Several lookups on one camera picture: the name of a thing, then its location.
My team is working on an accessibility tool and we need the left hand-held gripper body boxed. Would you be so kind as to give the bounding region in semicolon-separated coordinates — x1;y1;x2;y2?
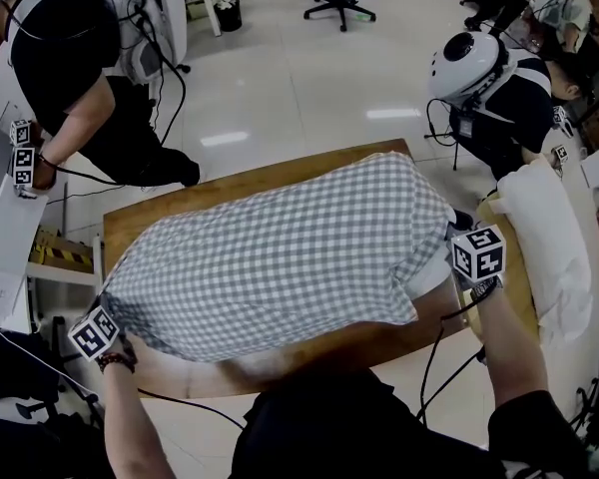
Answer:
67;304;137;364

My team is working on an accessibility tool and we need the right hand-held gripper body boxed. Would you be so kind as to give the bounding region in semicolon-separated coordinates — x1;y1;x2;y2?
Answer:
450;225;508;286

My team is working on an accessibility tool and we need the white pillow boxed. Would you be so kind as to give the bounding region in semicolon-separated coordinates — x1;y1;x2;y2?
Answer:
407;249;454;301
488;160;593;348

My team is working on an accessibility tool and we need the grey checked pillowcase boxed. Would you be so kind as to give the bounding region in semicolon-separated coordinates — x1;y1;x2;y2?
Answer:
102;152;458;363

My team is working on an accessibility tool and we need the person's right forearm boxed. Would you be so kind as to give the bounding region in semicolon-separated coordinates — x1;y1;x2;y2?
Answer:
471;286;550;408

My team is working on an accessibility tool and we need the person's left forearm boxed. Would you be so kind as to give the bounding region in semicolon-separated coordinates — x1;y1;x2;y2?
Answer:
102;361;176;479

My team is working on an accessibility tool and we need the silver wristwatch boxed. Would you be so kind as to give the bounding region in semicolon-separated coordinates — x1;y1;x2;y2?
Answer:
468;275;504;303

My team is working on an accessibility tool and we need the white side table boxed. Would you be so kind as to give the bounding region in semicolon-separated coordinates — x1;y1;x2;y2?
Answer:
27;235;105;328

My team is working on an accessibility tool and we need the yellow black striped box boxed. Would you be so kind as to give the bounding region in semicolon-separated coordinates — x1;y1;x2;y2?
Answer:
29;227;94;271

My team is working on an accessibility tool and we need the black mesh chair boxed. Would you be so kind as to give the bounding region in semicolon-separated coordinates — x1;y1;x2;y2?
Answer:
0;331;106;479

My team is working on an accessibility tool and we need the white humanoid machine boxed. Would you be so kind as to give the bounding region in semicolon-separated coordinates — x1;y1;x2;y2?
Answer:
426;31;583;182

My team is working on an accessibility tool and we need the white round backpack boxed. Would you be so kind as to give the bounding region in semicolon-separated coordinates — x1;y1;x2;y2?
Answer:
427;31;518;109

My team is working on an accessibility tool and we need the person's black clothing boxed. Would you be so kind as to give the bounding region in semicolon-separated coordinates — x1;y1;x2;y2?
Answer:
229;366;599;479

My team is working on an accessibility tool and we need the black waste bin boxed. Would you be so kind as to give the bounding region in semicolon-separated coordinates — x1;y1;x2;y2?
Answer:
214;0;244;33

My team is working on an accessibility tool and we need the grey backpack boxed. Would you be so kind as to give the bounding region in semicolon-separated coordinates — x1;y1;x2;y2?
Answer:
77;0;189;87

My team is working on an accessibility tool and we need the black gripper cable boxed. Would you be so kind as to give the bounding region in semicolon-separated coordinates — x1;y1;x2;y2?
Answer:
138;388;246;431
416;294;485;423

